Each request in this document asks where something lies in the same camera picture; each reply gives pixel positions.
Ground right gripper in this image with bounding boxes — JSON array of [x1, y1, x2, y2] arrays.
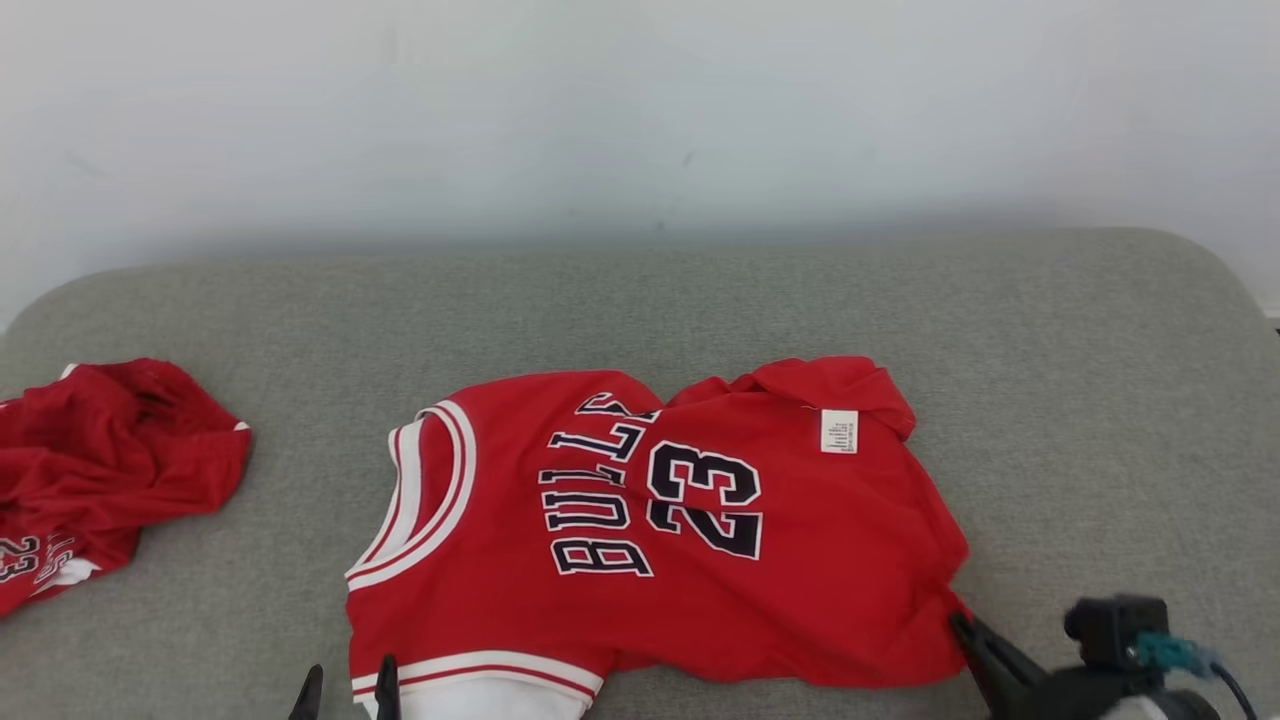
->
[[948, 612, 1221, 720]]

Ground red Bulls jersey white sleeves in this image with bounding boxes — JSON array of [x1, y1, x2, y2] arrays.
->
[[345, 355, 971, 720]]

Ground red basketball shorts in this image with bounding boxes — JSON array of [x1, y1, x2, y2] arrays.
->
[[0, 358, 253, 619]]

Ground grey fabric sofa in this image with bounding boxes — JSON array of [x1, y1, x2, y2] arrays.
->
[[0, 228, 1280, 720]]

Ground teal connector cable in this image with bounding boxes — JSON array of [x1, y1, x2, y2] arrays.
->
[[1135, 632, 1261, 720]]

